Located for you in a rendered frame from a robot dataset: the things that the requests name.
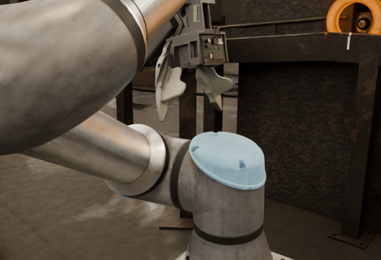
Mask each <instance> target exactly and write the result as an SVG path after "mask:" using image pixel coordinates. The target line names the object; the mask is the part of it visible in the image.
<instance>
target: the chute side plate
mask: <svg viewBox="0 0 381 260"><path fill-rule="evenodd" d="M348 37H350V43H349V49H347V45H348ZM226 44H227V53H228V62H226V63H250V62H293V61H334V62H346V63H358V64H359V60H360V54H370V55H378V56H380V58H379V66H381V38H380V37H359V36H338V35H327V38H326V44H325V35H317V36H299V37H282V38H273V39H255V40H238V41H226Z"/></svg>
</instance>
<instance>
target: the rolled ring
mask: <svg viewBox="0 0 381 260"><path fill-rule="evenodd" d="M356 2H358V3H362V4H364V5H366V6H367V7H368V8H369V9H370V10H371V12H372V15H373V24H372V27H371V29H370V31H369V32H368V33H370V34H381V1H380V0H336V1H335V2H334V3H333V5H332V6H331V8H330V9H329V11H328V15H327V31H328V32H341V30H340V27H339V24H338V20H339V17H340V14H341V12H342V10H343V9H344V8H345V7H346V6H348V5H349V4H352V3H356Z"/></svg>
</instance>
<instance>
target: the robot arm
mask: <svg viewBox="0 0 381 260"><path fill-rule="evenodd" d="M214 4H215V0H30V1H25V2H20V3H13V4H7V5H0V155H10V154H16V153H19V154H22V155H26V156H29V157H33V158H35V159H39V160H42V161H46V162H49V163H52V164H56V165H59V166H62V167H65V168H69V169H73V170H75V171H79V172H82V173H86V174H89V175H92V176H95V177H99V178H103V179H105V182H106V184H107V185H108V187H109V188H110V189H111V190H112V191H114V192H115V193H117V194H119V195H121V196H123V197H125V198H130V199H139V200H143V201H147V202H152V203H157V204H161V205H165V206H169V207H174V208H178V209H181V210H186V211H190V212H192V213H193V232H192V235H191V237H190V240H189V244H188V247H187V250H186V252H185V257H184V260H273V256H272V252H271V251H270V249H269V245H268V242H267V239H266V236H265V233H264V190H265V181H266V172H265V163H264V154H263V152H262V150H261V148H260V147H259V146H257V144H256V143H255V142H253V141H251V140H250V139H248V138H246V137H243V136H241V135H238V134H234V133H228V132H222V131H219V132H217V133H214V132H212V131H211V132H206V133H202V134H198V135H197V136H195V137H194V138H193V139H192V140H188V139H181V138H174V137H168V136H166V135H163V134H161V133H160V132H158V131H156V130H154V129H153V128H151V127H149V126H146V125H141V124H134V125H129V126H127V125H125V124H124V123H122V122H120V121H118V120H116V119H114V118H112V117H110V116H109V115H107V114H105V113H103V112H101V111H100V109H101V108H102V107H104V106H105V105H106V104H108V103H109V102H110V101H111V100H112V99H113V98H114V97H116V96H117V95H118V94H119V93H120V92H121V91H122V90H123V89H124V88H125V87H126V86H127V85H128V84H129V83H130V82H131V80H132V79H133V78H134V77H135V75H136V74H137V73H138V72H139V71H140V69H141V68H142V67H151V66H156V70H155V88H156V104H157V109H158V116H159V120H160V121H161V122H164V120H165V117H166V114H167V111H168V110H167V106H168V102H169V101H170V100H172V99H174V98H176V97H178V96H180V95H182V94H183V92H184V91H185V88H186V84H185V83H184V82H182V81H181V80H180V77H181V73H182V71H183V70H184V69H186V70H187V72H188V73H189V72H194V70H195V68H196V80H197V81H198V83H199V84H201V85H202V86H203V88H204V90H205V94H206V95H207V96H208V98H209V100H210V104H211V105H212V106H213V107H215V108H216V109H217V110H218V111H222V99H221V94H222V93H224V92H226V91H228V90H230V89H232V87H233V83H232V81H231V80H229V79H228V78H224V77H221V76H219V75H218V74H217V73H216V71H215V70H214V68H213V67H216V66H220V65H221V64H225V63H226V62H228V53H227V44H226V35H225V32H220V30H219V27H218V26H216V25H211V18H210V10H209V6H211V5H214ZM174 15H175V17H173V16H174ZM215 26H216V27H217V29H215ZM212 27H214V29H212ZM223 43H224V45H223ZM224 49H225V50H224Z"/></svg>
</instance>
